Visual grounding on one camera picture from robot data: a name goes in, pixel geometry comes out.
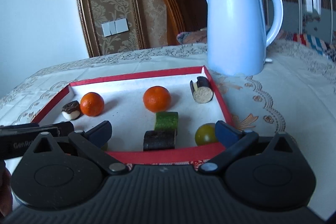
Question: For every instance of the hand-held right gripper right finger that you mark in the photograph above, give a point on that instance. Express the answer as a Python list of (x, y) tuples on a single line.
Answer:
[(227, 133)]

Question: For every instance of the dark brown white fruit piece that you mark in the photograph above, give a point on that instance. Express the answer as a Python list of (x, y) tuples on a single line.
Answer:
[(71, 109)]

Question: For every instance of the small mandarin orange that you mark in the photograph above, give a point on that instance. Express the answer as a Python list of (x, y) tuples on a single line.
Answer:
[(92, 104)]

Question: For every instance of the wooden chair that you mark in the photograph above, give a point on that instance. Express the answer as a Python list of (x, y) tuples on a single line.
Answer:
[(183, 11)]

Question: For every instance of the colourful striped quilt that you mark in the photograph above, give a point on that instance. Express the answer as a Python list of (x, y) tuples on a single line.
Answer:
[(312, 43)]

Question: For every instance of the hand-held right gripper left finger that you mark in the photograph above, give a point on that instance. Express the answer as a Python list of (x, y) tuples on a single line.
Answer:
[(101, 133)]

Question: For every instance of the white wall light switch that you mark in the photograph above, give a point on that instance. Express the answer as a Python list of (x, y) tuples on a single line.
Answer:
[(115, 27)]

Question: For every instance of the green cucumber piece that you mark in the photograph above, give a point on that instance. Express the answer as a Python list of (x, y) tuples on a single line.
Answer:
[(165, 120)]

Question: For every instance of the light blue electric kettle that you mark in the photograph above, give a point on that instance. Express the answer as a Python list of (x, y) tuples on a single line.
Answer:
[(236, 29)]

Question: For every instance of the large mandarin orange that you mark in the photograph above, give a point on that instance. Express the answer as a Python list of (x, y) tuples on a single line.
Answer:
[(157, 98)]

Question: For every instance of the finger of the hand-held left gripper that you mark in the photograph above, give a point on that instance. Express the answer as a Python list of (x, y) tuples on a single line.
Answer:
[(65, 128)]

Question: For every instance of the red shallow cardboard box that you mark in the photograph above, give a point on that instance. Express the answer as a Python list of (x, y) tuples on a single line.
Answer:
[(126, 108)]

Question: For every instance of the gold wall moulding frame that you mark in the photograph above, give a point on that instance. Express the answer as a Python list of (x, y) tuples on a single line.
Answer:
[(84, 16)]

